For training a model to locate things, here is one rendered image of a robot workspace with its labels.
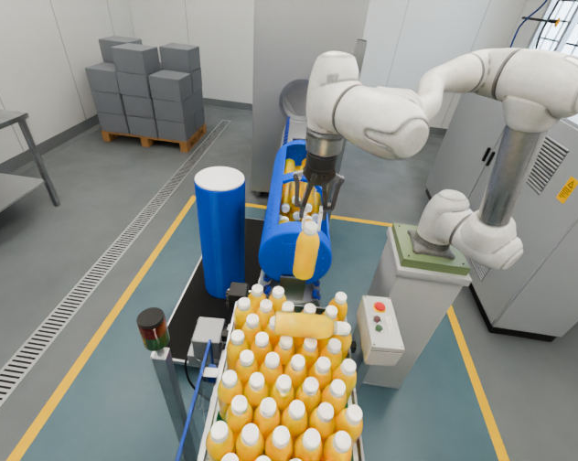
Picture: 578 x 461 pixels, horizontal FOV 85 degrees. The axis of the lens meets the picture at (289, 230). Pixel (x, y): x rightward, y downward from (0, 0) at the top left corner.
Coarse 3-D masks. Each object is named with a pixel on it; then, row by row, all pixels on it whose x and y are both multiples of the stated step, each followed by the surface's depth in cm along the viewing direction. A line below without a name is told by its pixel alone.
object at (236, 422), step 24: (240, 360) 88; (264, 360) 90; (240, 384) 85; (264, 384) 85; (288, 408) 81; (312, 408) 85; (336, 408) 84; (240, 432) 77; (264, 432) 79; (336, 432) 83; (360, 432) 80; (216, 456) 74; (240, 456) 75; (288, 456) 75; (312, 456) 73; (336, 456) 74
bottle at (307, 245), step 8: (304, 232) 91; (296, 240) 95; (304, 240) 91; (312, 240) 91; (296, 248) 95; (304, 248) 92; (312, 248) 92; (296, 256) 96; (304, 256) 94; (312, 256) 94; (296, 264) 98; (304, 264) 96; (312, 264) 97; (296, 272) 99; (304, 272) 98; (312, 272) 100
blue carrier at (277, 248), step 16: (288, 144) 180; (304, 144) 177; (288, 176) 148; (304, 176) 147; (272, 192) 146; (320, 192) 149; (272, 208) 133; (272, 224) 122; (288, 224) 117; (272, 240) 115; (288, 240) 116; (320, 240) 115; (272, 256) 120; (288, 256) 120; (320, 256) 119; (272, 272) 125; (288, 272) 125; (320, 272) 124
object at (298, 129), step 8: (296, 128) 283; (304, 128) 285; (288, 136) 266; (296, 136) 267; (304, 136) 269; (272, 280) 135; (272, 288) 131; (312, 288) 133; (304, 296) 129; (296, 304) 125; (304, 304) 125; (320, 304) 136; (296, 312) 128
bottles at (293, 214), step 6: (300, 168) 183; (318, 198) 159; (318, 204) 154; (294, 210) 151; (312, 210) 152; (318, 210) 152; (282, 216) 152; (288, 216) 156; (294, 216) 149; (312, 216) 150
